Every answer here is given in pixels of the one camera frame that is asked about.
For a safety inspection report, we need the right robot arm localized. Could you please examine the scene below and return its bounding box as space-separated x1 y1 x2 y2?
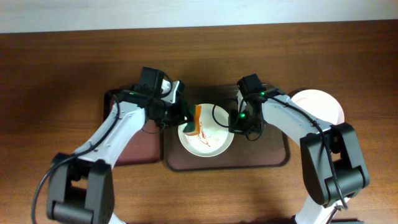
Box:
228 73 370 224

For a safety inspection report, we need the white plate stained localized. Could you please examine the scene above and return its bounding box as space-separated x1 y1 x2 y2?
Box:
178 103 234 157
289 89 345 124

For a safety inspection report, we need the black tray with red water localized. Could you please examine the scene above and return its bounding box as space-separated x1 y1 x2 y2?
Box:
103 89 162 166

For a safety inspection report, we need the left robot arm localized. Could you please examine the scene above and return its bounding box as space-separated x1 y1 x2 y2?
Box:
46 67 201 224

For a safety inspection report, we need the green and orange sponge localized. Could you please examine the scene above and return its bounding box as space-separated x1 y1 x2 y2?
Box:
183 105 201 136

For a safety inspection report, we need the large brown serving tray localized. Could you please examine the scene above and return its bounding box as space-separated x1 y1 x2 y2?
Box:
162 85 290 172

